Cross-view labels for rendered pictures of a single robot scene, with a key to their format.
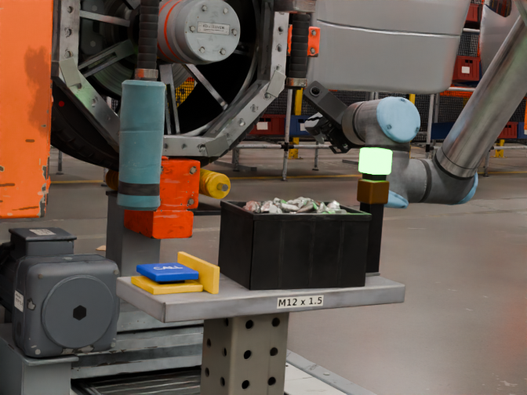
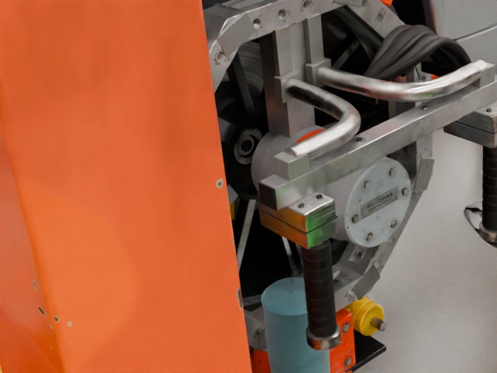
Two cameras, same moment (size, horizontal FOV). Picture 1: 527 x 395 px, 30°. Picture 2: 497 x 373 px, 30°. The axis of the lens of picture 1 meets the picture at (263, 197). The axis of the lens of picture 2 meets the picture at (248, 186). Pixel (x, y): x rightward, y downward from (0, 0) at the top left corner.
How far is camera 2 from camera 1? 1.23 m
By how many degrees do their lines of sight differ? 21
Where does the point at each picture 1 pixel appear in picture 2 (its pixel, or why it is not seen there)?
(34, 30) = not seen: outside the picture
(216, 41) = (385, 215)
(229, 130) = (378, 257)
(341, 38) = (472, 52)
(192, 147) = (339, 300)
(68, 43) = not seen: hidden behind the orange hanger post
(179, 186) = (333, 353)
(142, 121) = (306, 356)
